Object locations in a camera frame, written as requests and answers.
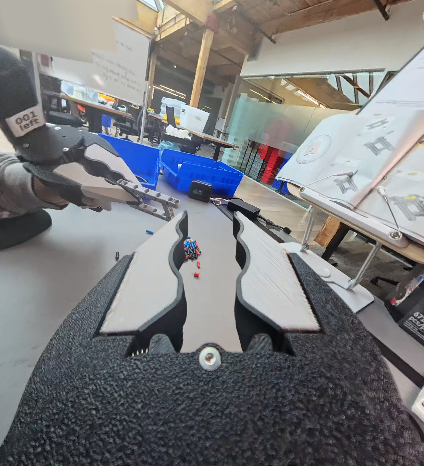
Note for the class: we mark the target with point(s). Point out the grey desk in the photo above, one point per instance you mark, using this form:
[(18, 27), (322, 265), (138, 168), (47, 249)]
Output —
[(52, 291)]

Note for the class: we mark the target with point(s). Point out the translucent storage box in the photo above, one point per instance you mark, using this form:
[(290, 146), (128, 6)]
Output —
[(193, 118)]

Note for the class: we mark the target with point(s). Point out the short blue storage bin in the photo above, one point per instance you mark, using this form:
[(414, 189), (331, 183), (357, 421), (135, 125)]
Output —
[(135, 156)]

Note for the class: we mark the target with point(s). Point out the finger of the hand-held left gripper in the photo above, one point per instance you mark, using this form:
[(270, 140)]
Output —
[(113, 165), (95, 189)]

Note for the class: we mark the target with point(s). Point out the black chair armrest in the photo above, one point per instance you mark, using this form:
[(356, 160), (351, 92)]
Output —
[(8, 229)]

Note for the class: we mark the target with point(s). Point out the long blue storage bin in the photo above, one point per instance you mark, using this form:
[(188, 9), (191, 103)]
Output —
[(204, 171)]

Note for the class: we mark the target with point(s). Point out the white instruction booklet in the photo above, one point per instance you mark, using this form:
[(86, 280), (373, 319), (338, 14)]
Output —
[(397, 127)]

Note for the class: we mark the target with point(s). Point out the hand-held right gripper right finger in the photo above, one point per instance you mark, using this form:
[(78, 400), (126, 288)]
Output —
[(277, 291)]

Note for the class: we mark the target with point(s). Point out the whiteboard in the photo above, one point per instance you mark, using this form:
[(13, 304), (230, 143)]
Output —
[(124, 80)]

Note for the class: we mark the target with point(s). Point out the person's left hand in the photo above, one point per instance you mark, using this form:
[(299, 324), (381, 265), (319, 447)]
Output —
[(52, 196)]

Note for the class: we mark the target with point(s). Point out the person's left forearm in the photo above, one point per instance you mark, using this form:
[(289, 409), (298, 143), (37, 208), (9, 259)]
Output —
[(4, 185)]

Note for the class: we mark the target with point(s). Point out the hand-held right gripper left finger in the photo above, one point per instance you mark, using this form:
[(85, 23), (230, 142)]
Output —
[(143, 291)]

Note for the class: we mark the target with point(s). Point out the black office chair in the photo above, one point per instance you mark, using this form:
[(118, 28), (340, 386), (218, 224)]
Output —
[(126, 123)]

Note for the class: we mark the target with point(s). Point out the white book stand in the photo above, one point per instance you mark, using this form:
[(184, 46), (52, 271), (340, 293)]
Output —
[(343, 214)]

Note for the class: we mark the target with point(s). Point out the black flat box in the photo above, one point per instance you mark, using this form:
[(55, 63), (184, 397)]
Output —
[(243, 205)]

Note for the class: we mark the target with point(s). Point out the wooden top standing desk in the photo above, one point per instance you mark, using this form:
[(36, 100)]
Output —
[(212, 138)]

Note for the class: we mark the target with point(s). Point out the shelf of small drawers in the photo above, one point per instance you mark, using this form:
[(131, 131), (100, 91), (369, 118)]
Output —
[(270, 160)]

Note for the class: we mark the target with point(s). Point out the toy car set box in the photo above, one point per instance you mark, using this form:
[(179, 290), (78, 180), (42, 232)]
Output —
[(423, 320)]

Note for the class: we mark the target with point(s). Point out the grey toy brick frame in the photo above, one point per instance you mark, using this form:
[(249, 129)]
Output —
[(153, 194)]

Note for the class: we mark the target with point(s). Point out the black device with display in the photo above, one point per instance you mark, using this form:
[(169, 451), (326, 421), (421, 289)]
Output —
[(200, 191)]

